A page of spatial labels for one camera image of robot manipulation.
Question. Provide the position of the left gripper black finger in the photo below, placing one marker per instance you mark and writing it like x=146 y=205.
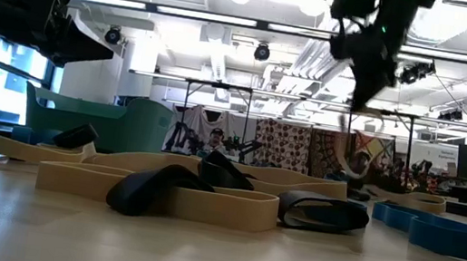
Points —
x=80 y=49

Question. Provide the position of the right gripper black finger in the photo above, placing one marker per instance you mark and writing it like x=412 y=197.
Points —
x=367 y=94

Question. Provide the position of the tan rubber band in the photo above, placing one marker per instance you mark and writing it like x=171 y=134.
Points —
x=424 y=203
x=223 y=207
x=299 y=184
x=29 y=151
x=344 y=164

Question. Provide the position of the black rubber band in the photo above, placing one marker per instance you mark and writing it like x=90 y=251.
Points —
x=74 y=136
x=292 y=200
x=218 y=172
x=359 y=195
x=138 y=190

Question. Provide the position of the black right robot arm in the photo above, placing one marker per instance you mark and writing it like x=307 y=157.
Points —
x=352 y=1

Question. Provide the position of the black ceiling spotlight cluster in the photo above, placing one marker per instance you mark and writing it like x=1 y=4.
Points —
x=418 y=71

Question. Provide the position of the colourful diamond hanging cloth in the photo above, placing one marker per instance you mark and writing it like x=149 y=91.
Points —
x=384 y=147

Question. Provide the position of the brown patterned hanging cloth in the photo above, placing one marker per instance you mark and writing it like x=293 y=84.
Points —
x=322 y=152

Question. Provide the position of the bright window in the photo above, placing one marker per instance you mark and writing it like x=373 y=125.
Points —
x=1 y=89

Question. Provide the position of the teal green plastic basket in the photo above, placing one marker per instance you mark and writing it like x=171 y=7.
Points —
x=133 y=130

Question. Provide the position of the spotted hanging cloth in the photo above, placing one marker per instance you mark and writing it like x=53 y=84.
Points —
x=281 y=146

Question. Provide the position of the white hanging cloth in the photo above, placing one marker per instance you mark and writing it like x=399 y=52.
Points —
x=198 y=121

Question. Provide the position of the person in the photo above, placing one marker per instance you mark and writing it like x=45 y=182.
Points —
x=216 y=139

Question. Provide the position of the black metal rack frame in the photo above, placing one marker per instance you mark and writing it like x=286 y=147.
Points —
x=409 y=146
x=247 y=118

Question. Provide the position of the white wall sign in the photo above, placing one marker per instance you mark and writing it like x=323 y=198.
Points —
x=446 y=155

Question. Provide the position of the ceiling light rail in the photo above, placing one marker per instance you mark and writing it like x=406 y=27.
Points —
x=208 y=16

